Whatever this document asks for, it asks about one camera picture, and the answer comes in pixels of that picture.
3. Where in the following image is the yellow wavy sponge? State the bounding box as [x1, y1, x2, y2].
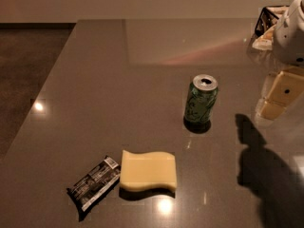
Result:
[120, 150, 178, 192]

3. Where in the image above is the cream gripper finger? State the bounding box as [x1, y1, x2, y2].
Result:
[256, 99, 285, 120]

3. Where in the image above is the green soda can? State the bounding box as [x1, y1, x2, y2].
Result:
[184, 74, 219, 124]

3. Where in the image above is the black wire basket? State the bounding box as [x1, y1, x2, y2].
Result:
[255, 6, 289, 37]

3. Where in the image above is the black snack bar wrapper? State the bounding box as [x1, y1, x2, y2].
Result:
[67, 156, 121, 213]

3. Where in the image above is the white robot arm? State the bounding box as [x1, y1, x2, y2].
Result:
[252, 0, 304, 120]

